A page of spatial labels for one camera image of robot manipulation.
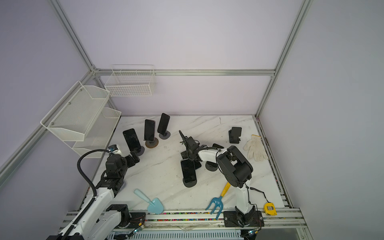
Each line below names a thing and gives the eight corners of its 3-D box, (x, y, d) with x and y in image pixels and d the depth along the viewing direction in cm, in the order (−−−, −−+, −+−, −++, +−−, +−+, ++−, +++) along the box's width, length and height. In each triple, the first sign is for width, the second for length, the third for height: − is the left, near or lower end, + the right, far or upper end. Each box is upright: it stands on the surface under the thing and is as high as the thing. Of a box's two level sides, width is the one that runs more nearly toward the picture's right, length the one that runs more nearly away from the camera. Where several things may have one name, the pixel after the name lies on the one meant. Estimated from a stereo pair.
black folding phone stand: (229, 143, 106) (232, 134, 98) (228, 136, 110) (231, 127, 102) (239, 143, 106) (243, 134, 98) (237, 136, 110) (241, 127, 102)
